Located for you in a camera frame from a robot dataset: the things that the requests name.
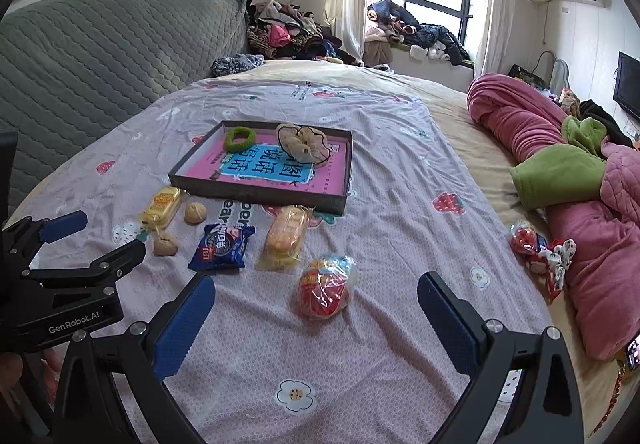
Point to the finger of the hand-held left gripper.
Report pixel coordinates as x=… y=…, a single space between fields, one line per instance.
x=117 y=258
x=62 y=225

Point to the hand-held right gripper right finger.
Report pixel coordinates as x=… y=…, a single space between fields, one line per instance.
x=450 y=324

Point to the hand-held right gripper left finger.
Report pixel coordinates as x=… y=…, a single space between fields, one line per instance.
x=182 y=326

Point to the walnut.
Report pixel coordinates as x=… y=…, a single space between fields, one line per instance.
x=195 y=214
x=165 y=245

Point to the yellow snack packet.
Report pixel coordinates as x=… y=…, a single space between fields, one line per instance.
x=160 y=208

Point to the blue cookie packet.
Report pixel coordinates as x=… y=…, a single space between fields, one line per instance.
x=222 y=246

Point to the red snack packet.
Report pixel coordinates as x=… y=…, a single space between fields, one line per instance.
x=322 y=289

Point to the dark cardboard box tray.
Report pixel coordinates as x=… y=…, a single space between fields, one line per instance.
x=260 y=194

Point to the person's left hand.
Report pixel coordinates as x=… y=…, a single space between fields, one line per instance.
x=10 y=376

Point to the purple strawberry printed blanket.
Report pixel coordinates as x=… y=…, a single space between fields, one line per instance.
x=390 y=234

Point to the red and white candy packet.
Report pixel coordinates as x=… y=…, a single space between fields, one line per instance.
x=527 y=244

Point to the pink book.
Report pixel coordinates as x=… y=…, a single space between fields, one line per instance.
x=200 y=163

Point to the white spotted hair bow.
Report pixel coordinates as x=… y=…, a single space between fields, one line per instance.
x=561 y=251

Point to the long orange cracker packet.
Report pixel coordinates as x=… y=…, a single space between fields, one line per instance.
x=286 y=234

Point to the green fluffy hair scrunchie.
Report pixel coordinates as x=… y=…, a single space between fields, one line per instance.
x=230 y=139

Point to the grey quilted headboard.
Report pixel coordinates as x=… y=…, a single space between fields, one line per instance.
x=100 y=63

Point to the beige bed sheet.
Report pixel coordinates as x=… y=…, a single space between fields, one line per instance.
x=475 y=143

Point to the green fleece garment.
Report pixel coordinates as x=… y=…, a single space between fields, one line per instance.
x=555 y=173

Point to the pink quilt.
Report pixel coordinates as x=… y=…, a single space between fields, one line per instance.
x=515 y=123

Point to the beige plush toy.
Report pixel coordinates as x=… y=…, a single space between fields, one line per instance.
x=300 y=143

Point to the dark floral cloth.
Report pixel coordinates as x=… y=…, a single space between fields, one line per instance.
x=235 y=64

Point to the window seat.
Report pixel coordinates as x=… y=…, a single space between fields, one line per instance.
x=425 y=72

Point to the black garment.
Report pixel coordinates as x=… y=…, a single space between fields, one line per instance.
x=600 y=118

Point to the black bag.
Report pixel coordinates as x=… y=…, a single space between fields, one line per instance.
x=522 y=72

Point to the pile of mixed clothes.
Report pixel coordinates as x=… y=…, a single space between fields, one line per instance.
x=290 y=36

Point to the clothes heap on window seat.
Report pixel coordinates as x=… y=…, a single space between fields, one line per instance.
x=430 y=36

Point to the black television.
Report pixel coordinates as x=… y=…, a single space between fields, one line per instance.
x=627 y=83

